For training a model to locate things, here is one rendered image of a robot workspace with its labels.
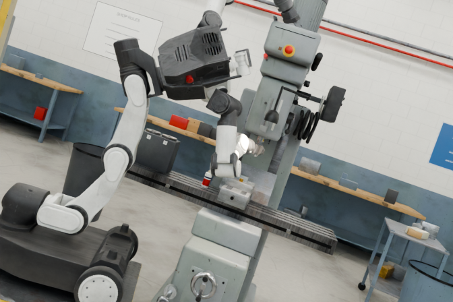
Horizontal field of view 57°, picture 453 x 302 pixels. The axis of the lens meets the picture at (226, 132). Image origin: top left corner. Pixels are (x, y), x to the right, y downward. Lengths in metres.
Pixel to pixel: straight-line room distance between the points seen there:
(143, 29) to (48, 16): 1.69
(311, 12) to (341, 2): 4.28
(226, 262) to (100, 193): 0.66
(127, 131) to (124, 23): 5.34
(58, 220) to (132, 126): 0.53
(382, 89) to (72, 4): 5.19
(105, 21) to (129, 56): 5.42
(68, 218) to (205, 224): 0.65
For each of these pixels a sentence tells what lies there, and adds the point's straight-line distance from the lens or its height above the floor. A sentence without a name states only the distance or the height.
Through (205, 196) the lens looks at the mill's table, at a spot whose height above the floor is 0.91.
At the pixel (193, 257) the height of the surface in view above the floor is 0.69.
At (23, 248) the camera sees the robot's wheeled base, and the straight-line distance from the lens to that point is 1.99.
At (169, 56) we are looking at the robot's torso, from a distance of 1.86.
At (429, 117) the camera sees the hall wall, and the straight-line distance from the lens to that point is 6.83.
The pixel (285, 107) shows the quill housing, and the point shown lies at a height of 1.50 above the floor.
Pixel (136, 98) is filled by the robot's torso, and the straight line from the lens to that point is 1.90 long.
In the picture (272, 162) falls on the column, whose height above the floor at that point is 1.16.
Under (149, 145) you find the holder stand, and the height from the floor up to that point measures 1.05.
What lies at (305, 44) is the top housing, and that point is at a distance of 2.12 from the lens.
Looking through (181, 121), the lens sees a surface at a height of 0.98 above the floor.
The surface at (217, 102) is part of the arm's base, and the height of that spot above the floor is 1.41.
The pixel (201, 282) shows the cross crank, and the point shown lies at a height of 0.65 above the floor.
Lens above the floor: 1.40
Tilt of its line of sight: 3 degrees down
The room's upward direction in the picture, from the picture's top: 19 degrees clockwise
